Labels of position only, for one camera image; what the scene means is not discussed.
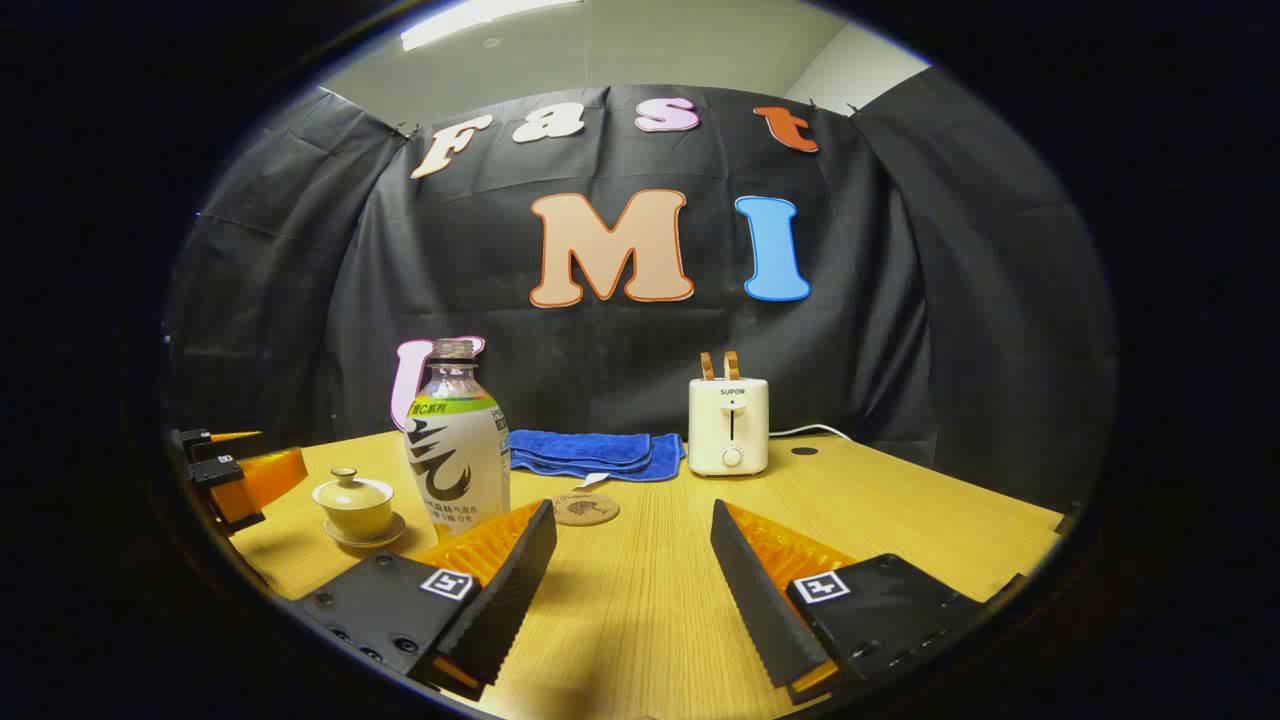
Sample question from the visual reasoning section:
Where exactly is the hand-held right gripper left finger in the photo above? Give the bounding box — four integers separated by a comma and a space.
300, 498, 558, 701

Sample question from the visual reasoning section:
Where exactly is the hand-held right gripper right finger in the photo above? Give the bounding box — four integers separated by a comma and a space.
710, 498, 1026, 706

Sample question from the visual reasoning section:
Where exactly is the round cork coaster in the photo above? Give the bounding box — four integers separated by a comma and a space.
551, 491, 621, 527

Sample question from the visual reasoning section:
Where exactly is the labelled plastic water bottle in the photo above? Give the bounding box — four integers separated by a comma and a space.
403, 339, 512, 546

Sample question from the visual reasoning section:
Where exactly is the cream saucer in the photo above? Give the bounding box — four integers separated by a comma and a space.
322, 512, 408, 550

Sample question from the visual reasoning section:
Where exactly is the blue folded towel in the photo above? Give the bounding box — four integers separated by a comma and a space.
508, 429, 687, 488

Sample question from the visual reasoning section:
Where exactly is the cream toaster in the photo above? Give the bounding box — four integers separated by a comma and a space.
688, 377, 770, 478

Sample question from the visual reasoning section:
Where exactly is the black backdrop cloth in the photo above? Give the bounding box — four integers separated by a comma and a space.
160, 85, 1116, 511

